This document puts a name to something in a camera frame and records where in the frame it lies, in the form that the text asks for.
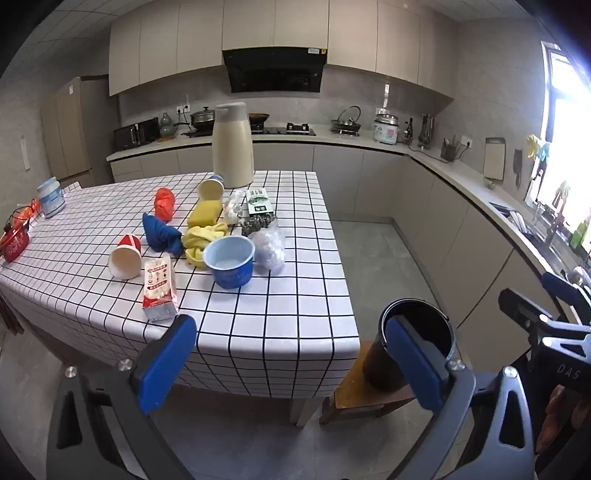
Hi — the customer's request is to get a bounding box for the black range hood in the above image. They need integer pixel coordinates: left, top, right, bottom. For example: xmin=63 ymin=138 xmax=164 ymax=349
xmin=222 ymin=46 xmax=328 ymax=94

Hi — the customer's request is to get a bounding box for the red paper cup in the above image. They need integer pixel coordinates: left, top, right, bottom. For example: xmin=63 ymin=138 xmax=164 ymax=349
xmin=108 ymin=234 xmax=142 ymax=280

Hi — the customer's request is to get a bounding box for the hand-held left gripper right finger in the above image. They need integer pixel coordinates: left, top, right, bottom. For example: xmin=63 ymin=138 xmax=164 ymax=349
xmin=384 ymin=316 xmax=539 ymax=480

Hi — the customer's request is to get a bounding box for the window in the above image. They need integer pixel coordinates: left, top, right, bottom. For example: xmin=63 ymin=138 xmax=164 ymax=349
xmin=538 ymin=41 xmax=591 ymax=259

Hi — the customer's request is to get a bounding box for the wok with glass lid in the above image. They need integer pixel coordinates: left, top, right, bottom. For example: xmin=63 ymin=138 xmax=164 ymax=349
xmin=331 ymin=106 xmax=363 ymax=134

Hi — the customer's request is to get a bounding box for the red plastic bag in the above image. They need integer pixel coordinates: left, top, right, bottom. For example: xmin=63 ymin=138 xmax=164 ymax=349
xmin=154 ymin=187 xmax=177 ymax=223

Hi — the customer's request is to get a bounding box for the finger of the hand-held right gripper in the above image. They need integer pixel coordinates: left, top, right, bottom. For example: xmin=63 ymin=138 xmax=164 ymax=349
xmin=541 ymin=271 xmax=591 ymax=326
xmin=498 ymin=288 xmax=561 ymax=333

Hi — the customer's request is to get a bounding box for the steel sink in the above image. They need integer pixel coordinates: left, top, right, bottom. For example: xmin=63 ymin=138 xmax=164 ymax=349
xmin=489 ymin=200 xmax=568 ymax=273

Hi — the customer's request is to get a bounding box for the black bucket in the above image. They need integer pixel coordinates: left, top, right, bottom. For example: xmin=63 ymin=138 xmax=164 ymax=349
xmin=362 ymin=298 xmax=455 ymax=392

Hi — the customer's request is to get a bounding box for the beige refrigerator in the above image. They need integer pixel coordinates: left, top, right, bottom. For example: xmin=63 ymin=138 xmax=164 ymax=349
xmin=41 ymin=76 xmax=118 ymax=185

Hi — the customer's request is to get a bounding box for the black utensil holder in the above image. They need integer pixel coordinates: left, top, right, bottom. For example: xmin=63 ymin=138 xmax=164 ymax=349
xmin=440 ymin=136 xmax=462 ymax=162

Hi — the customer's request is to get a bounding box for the steel wool scrubber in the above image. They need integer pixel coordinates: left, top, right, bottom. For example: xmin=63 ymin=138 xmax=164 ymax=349
xmin=239 ymin=215 xmax=276 ymax=237

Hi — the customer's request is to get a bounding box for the yellow cloth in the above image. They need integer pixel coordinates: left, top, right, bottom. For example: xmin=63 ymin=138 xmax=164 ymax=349
xmin=181 ymin=222 xmax=229 ymax=271

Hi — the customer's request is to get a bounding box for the person's right hand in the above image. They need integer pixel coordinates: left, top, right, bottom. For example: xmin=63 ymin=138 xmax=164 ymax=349
xmin=545 ymin=383 xmax=584 ymax=444

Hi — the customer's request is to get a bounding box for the cream thermos jug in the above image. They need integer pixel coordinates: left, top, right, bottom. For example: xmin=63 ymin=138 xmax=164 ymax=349
xmin=211 ymin=102 xmax=256 ymax=188

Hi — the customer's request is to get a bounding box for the yellow sponge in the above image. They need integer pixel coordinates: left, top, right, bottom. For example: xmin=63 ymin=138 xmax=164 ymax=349
xmin=187 ymin=199 xmax=223 ymax=228

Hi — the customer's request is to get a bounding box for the steel faucet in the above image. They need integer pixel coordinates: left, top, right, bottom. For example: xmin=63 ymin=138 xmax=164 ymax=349
xmin=545 ymin=180 xmax=568 ymax=241

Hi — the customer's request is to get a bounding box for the white rice cooker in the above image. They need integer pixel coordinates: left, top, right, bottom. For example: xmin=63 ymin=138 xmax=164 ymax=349
xmin=373 ymin=111 xmax=400 ymax=144

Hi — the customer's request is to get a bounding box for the white table leg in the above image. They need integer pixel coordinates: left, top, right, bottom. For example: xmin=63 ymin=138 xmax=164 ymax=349
xmin=288 ymin=394 xmax=333 ymax=428

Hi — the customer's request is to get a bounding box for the blue rimmed paper cup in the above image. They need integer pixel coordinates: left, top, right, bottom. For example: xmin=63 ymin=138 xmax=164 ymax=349
xmin=198 ymin=174 xmax=225 ymax=201

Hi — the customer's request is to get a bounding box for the black microwave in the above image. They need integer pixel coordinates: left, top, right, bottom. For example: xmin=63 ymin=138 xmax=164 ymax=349
xmin=114 ymin=117 xmax=160 ymax=151

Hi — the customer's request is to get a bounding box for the blue bowl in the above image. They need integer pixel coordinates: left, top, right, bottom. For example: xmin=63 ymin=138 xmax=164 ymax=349
xmin=203 ymin=237 xmax=256 ymax=289

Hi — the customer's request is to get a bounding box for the steel utensil holder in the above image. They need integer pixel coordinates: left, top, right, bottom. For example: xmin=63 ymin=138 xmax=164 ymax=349
xmin=418 ymin=114 xmax=435 ymax=149

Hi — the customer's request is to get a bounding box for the white plastic bag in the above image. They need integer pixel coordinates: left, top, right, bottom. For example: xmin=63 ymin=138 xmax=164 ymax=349
xmin=223 ymin=190 xmax=247 ymax=225

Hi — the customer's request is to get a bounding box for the white plastic tub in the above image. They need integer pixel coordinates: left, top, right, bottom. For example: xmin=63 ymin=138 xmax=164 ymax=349
xmin=37 ymin=178 xmax=66 ymax=219

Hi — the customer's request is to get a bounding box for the white cutting board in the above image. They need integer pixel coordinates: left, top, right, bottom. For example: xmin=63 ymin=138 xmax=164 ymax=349
xmin=483 ymin=137 xmax=508 ymax=180

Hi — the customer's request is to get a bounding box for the wooden stool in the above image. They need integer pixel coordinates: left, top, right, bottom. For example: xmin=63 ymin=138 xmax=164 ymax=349
xmin=320 ymin=339 xmax=419 ymax=425

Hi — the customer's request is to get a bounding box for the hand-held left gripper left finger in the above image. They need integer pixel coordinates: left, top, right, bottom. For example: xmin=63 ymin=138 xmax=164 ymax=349
xmin=46 ymin=315 xmax=198 ymax=480

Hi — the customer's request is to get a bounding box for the red patterned basket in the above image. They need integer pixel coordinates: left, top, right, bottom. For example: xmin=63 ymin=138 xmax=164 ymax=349
xmin=0 ymin=225 xmax=32 ymax=264

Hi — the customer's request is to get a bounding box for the blue cloth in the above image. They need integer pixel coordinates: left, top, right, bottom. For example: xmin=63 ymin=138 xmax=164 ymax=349
xmin=142 ymin=212 xmax=184 ymax=256

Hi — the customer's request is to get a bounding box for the red white milk carton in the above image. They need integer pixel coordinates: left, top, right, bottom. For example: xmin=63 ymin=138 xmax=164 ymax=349
xmin=141 ymin=257 xmax=180 ymax=322

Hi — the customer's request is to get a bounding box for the black gas stove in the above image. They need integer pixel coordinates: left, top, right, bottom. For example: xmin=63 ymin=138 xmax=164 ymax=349
xmin=181 ymin=122 xmax=317 ymax=138

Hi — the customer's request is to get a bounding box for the green carton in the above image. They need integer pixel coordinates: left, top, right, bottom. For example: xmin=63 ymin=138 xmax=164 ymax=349
xmin=245 ymin=188 xmax=273 ymax=217

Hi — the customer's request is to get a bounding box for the clear plastic bag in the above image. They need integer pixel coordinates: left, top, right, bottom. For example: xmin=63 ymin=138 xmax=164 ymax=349
xmin=249 ymin=224 xmax=287 ymax=274

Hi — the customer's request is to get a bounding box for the pot with lid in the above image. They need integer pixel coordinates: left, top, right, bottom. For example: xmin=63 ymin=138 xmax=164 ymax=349
xmin=190 ymin=106 xmax=216 ymax=130

